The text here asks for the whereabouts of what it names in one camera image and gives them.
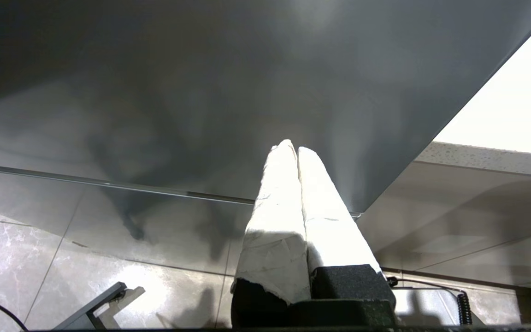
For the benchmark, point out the left gripper tissue-wrapped left finger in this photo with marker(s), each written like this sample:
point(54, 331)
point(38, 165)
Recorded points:
point(277, 240)

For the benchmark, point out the left gripper tissue-wrapped right finger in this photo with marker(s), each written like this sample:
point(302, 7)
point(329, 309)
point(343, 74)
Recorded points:
point(334, 230)

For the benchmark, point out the beige base cabinet front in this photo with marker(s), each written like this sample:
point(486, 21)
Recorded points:
point(468, 221)

